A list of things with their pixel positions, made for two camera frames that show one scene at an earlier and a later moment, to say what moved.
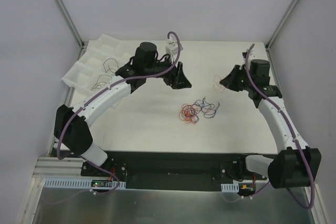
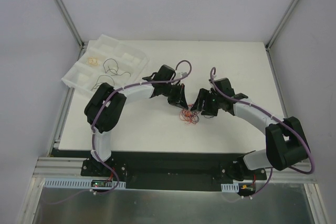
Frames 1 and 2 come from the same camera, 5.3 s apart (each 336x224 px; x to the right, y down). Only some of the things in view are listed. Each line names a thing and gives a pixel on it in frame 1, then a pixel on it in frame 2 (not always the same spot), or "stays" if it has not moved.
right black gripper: x=238 y=77 → x=204 y=100
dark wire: x=110 y=64 stays
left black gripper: x=172 y=76 → x=176 y=95
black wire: x=97 y=85 stays
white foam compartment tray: x=103 y=57 stays
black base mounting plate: x=181 y=170 stays
